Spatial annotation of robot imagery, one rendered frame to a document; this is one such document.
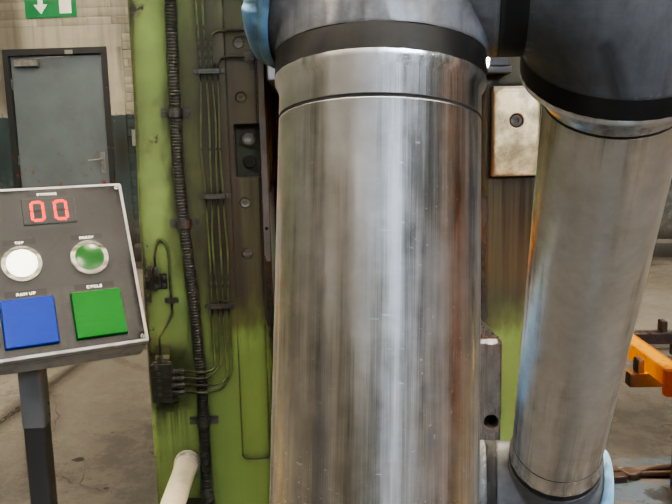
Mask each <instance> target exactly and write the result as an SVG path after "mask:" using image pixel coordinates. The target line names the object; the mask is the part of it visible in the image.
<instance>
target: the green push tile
mask: <svg viewBox="0 0 672 504"><path fill-rule="evenodd" d="M70 299H71V306H72V312H73V319H74V325H75V332H76V338H77V341H79V340H87V339H94V338H101V337H108V336H115V335H122V334H126V333H127V331H128V330H127V325H126V319H125V313H124V308H123V302H122V296H121V290H120V288H111V289H102V290H93V291H84V292H75V293H71V296H70Z"/></svg>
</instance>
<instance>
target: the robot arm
mask: <svg viewBox="0 0 672 504"><path fill-rule="evenodd" d="M241 10H242V17H243V23H244V28H245V32H246V36H247V40H248V43H249V45H250V48H251V50H252V52H253V54H254V55H255V56H256V58H257V59H258V60H259V61H260V62H262V63H264V64H266V65H269V66H270V67H272V68H274V69H275V88H276V90H277V92H278V94H279V129H278V170H277V211H276V252H275V292H274V333H273V374H272V415H271V456H270V497H269V504H614V474H613V467H612V462H611V459H610V456H609V454H608V452H607V451H606V449H605V447H606V443H607V439H608V435H609V430H610V426H611V422H612V418H613V414H614V410H615V406H616V402H617V398H618V394H619V390H620V386H621V382H622V378H623V374H624V370H625V366H626V361H627V357H628V353H629V349H630V345H631V341H632V337H633V333H634V329H635V325H636V321H637V317H638V313H639V309H640V305H641V301H642V296H643V292H644V288H645V284H646V280H647V276H648V272H649V268H650V264H651V260H652V256H653V252H654V248H655V244H656V240H657V236H658V231H659V227H660V223H661V219H662V215H663V211H664V207H665V203H666V199H667V195H668V191H669V187H670V183H671V179H672V0H243V5H242V8H241ZM493 57H497V58H498V57H520V78H521V81H522V84H523V85H524V87H525V88H526V90H527V91H528V92H529V93H530V95H531V96H532V97H533V98H535V99H536V100H537V101H539V102H540V103H541V104H542V108H541V120H540V131H539V143H538V154H537V166H536V177H535V189H534V200H533V212H532V223H531V234H530V246H529V257H528V269H527V280H526V292H525V303H524V315H523V326H522V338H521V349H520V360H519V372H518V383H517V395H516V406H515V418H514V429H513V436H512V439H511V441H505V440H480V335H481V121H482V94H483V93H484V91H485V89H486V86H487V58H493Z"/></svg>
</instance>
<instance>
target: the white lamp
mask: <svg viewBox="0 0 672 504"><path fill-rule="evenodd" d="M37 265H38V261H37V258H36V256H35V255H34V254H33V253H31V252H30V251H27V250H16V251H14V252H12V253H11V254H10V255H9V256H8V258H7V260H6V266H7V269H8V270H9V271H10V273H12V274H13V275H15V276H19V277H25V276H28V275H31V274H32V273H33V272H34V271H35V270H36V268H37Z"/></svg>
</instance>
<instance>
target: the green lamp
mask: <svg viewBox="0 0 672 504"><path fill-rule="evenodd" d="M75 259H76V262H77V264H78V265H79V266H80V267H82V268H84V269H87V270H93V269H97V268H99V267H100V266H101V265H102V264H103V262H104V253H103V251H102V250H101V248H100V247H98V246H96V245H94V244H84V245H82V246H80V247H79V248H78V249H77V251H76V253H75Z"/></svg>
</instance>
